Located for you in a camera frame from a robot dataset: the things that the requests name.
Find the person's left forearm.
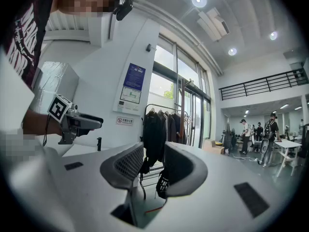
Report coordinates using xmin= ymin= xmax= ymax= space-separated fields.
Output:
xmin=22 ymin=109 xmax=63 ymax=137

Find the black head-worn camera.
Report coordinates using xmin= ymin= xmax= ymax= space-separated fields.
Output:
xmin=115 ymin=0 xmax=134 ymax=21

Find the brown cardboard box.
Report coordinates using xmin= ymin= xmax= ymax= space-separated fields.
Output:
xmin=203 ymin=139 xmax=225 ymax=155

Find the row of wooden hangers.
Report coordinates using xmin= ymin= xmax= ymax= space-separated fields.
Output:
xmin=147 ymin=106 xmax=186 ymax=117

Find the person's maroon printed t-shirt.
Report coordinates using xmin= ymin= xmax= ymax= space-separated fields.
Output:
xmin=2 ymin=0 xmax=60 ymax=90

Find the black metal garment rail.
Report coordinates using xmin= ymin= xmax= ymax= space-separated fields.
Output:
xmin=139 ymin=103 xmax=188 ymax=200

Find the white table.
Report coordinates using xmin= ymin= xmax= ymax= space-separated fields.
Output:
xmin=274 ymin=139 xmax=302 ymax=177

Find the black mezzanine railing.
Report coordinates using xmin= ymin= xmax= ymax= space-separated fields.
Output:
xmin=219 ymin=68 xmax=309 ymax=101

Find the black-framed glass window wall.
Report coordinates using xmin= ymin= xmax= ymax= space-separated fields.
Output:
xmin=148 ymin=34 xmax=213 ymax=149

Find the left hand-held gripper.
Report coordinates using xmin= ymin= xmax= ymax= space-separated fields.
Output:
xmin=47 ymin=94 xmax=105 ymax=146

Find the dark jacket with white stripe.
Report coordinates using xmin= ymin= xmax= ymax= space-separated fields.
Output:
xmin=159 ymin=110 xmax=171 ymax=154

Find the white oval frame pack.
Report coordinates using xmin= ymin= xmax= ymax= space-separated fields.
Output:
xmin=259 ymin=139 xmax=270 ymax=154

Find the white ceiling air conditioner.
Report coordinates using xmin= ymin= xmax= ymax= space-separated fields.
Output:
xmin=197 ymin=7 xmax=230 ymax=43

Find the black jacket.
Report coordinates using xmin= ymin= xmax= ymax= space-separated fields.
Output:
xmin=140 ymin=110 xmax=167 ymax=175

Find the silver foil-wrapped duct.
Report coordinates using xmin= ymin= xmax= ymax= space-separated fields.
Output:
xmin=31 ymin=61 xmax=80 ymax=116

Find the black standing fan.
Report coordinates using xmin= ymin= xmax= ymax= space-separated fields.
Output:
xmin=223 ymin=128 xmax=239 ymax=152

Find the dark maroon jacket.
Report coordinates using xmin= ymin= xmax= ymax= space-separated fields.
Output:
xmin=174 ymin=112 xmax=187 ymax=145

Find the black-framed map sheet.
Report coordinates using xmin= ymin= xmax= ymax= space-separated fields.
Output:
xmin=119 ymin=86 xmax=142 ymax=105

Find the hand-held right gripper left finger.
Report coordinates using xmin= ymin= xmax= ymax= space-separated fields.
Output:
xmin=99 ymin=141 xmax=145 ymax=191

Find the red and white wall sign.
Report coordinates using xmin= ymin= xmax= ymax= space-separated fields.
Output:
xmin=116 ymin=116 xmax=134 ymax=127

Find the blue wall poster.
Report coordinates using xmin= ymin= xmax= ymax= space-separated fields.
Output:
xmin=123 ymin=62 xmax=146 ymax=91

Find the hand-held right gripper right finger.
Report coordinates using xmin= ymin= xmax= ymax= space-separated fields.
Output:
xmin=163 ymin=141 xmax=209 ymax=199

